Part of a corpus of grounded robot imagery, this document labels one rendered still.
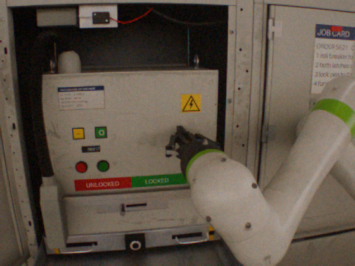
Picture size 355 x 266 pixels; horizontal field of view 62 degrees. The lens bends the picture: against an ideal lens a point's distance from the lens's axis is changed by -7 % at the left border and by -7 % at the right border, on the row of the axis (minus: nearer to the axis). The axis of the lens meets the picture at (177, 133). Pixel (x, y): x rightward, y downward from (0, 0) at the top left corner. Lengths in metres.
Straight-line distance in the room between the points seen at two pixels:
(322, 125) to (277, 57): 0.30
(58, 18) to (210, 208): 0.66
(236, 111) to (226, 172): 0.46
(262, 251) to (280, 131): 0.50
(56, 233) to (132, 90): 0.42
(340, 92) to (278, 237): 0.38
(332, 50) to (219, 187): 0.67
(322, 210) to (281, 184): 0.59
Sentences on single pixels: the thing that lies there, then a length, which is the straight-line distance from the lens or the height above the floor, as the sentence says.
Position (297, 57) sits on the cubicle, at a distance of 0.97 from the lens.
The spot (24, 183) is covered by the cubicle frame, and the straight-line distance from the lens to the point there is 0.97.
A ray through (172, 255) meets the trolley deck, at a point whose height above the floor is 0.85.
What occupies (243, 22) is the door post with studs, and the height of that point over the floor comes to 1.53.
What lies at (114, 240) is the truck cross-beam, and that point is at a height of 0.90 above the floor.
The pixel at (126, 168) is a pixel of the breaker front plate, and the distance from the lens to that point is 0.89.
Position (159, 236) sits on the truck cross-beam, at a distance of 1.00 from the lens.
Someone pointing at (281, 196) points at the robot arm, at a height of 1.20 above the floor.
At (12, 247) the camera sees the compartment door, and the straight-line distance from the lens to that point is 1.06.
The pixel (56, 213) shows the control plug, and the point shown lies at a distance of 0.84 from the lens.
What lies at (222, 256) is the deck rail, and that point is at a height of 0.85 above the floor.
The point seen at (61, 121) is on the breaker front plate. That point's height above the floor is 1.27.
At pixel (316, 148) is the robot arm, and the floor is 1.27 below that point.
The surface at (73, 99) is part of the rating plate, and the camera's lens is 0.85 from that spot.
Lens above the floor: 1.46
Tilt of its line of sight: 16 degrees down
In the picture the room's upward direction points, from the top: straight up
